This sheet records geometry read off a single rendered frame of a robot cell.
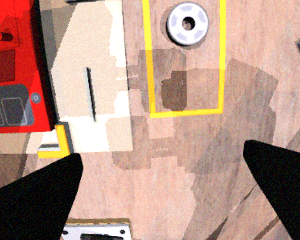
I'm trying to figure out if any yellow rectangular outline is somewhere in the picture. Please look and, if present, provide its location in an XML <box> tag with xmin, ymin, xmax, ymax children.
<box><xmin>142</xmin><ymin>0</ymin><xmax>226</xmax><ymax>117</ymax></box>

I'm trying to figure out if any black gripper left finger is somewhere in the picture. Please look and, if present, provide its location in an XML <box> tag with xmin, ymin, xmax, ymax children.
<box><xmin>0</xmin><ymin>152</ymin><xmax>83</xmax><ymax>240</ymax></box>

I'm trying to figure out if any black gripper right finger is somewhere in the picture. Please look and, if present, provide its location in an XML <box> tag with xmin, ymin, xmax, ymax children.
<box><xmin>242</xmin><ymin>139</ymin><xmax>300</xmax><ymax>240</ymax></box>

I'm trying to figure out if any black and grey wheel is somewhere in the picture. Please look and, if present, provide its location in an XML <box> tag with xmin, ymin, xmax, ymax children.
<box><xmin>165</xmin><ymin>1</ymin><xmax>209</xmax><ymax>47</ymax></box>

